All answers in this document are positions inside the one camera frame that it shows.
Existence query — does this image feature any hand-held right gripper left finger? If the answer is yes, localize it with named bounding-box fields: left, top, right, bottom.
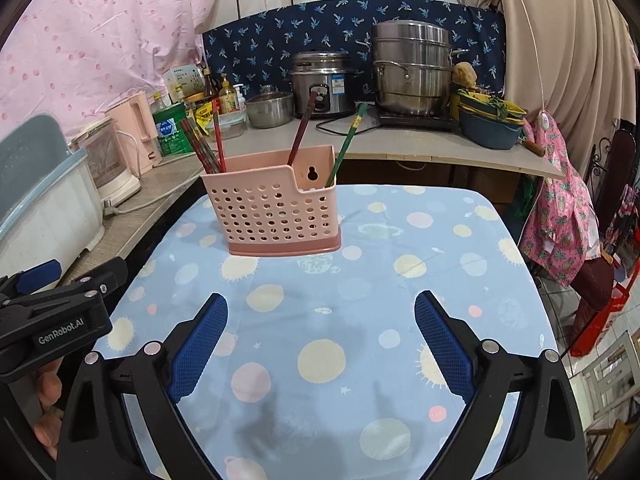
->
left=56, top=292, right=230, bottom=480

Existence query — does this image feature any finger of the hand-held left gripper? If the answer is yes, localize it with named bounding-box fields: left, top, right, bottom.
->
left=60, top=256, right=130, bottom=306
left=0, top=259, right=62, bottom=306

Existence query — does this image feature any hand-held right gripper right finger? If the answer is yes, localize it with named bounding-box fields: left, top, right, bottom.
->
left=414, top=290, right=588, bottom=480

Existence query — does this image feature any pink perforated utensil holder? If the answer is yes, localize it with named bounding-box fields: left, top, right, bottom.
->
left=201, top=145, right=343, bottom=259

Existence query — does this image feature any dark red chopstick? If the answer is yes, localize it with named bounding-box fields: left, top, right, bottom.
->
left=286, top=87, right=318, bottom=167
left=193, top=122, right=221, bottom=173
left=197, top=127, right=223, bottom=173
left=179, top=121, right=211, bottom=173
left=185, top=119, right=216, bottom=173
left=189, top=120, right=218, bottom=173
left=182, top=120, right=213, bottom=173

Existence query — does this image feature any green chopstick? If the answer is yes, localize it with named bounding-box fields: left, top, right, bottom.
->
left=327, top=102, right=370, bottom=188
left=325, top=102, right=367, bottom=188

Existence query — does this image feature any person's left hand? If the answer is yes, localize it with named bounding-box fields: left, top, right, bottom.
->
left=32, top=367, right=65, bottom=461

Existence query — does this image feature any white dish drainer tub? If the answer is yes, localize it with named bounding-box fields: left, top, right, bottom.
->
left=0, top=152, right=106, bottom=281

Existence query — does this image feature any white blender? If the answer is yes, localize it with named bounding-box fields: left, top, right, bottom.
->
left=70, top=117, right=143, bottom=207

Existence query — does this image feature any grey-blue drainer lid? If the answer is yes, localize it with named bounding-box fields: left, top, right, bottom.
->
left=0, top=114, right=68, bottom=221

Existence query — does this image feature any blue planet-print tablecloth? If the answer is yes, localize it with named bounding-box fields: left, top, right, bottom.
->
left=92, top=185, right=561, bottom=480

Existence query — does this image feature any pink electric kettle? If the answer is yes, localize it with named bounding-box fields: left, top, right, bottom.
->
left=105, top=92, right=163, bottom=177

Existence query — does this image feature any green detergent bottle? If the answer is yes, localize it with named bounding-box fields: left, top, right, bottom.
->
left=152, top=102, right=187, bottom=157

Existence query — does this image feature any pink pineapple-print apron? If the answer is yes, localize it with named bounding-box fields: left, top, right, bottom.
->
left=517, top=117, right=601, bottom=286

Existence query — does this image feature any yellow packet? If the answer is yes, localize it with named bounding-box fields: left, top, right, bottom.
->
left=192, top=102, right=218, bottom=136

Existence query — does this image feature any clear plastic food container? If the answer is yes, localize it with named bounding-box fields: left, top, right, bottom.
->
left=212, top=110, right=248, bottom=141

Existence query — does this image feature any white carton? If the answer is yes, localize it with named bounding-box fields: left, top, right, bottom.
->
left=162, top=64, right=203, bottom=103

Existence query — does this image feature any blue plastic basin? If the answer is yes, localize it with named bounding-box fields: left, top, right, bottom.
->
left=457, top=107, right=526, bottom=150

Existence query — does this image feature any yellow liquid bottle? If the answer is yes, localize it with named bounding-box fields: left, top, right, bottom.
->
left=218, top=74, right=241, bottom=115

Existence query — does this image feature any dark sauce bottle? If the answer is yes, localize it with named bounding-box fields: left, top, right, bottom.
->
left=202, top=67, right=221, bottom=102

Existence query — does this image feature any black induction cooker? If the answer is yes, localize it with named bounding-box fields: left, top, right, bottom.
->
left=375, top=107, right=461, bottom=132

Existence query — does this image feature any small steel pot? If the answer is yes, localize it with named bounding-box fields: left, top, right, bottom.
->
left=245, top=85, right=295, bottom=129

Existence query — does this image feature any pink dotted sheet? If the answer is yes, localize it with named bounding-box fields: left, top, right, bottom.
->
left=0, top=0, right=236, bottom=141

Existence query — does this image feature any yellow plastic basin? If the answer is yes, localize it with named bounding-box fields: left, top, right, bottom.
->
left=456, top=89, right=528, bottom=122

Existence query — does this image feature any brown loofah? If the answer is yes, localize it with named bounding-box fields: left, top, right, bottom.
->
left=452, top=62, right=479, bottom=89

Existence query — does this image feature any steel steamer pot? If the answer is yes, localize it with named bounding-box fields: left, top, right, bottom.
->
left=370, top=20, right=468, bottom=117

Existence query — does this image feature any navy leaf-print cloth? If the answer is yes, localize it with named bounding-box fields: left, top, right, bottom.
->
left=202, top=0, right=508, bottom=111

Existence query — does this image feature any steel rice cooker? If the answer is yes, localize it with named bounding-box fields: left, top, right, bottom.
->
left=289, top=51, right=357, bottom=120

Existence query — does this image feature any beige curtain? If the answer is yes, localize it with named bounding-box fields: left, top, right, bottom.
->
left=450, top=0, right=640, bottom=181

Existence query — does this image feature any white power cable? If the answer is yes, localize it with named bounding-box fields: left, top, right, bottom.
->
left=102, top=152, right=201, bottom=220

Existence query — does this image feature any white wooden frame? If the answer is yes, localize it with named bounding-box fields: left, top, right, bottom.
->
left=565, top=330, right=640, bottom=461

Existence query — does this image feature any black power cable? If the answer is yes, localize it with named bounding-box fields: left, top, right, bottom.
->
left=315, top=110, right=381, bottom=137

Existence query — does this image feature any white pull cord switch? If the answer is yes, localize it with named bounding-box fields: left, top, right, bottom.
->
left=505, top=0, right=553, bottom=133

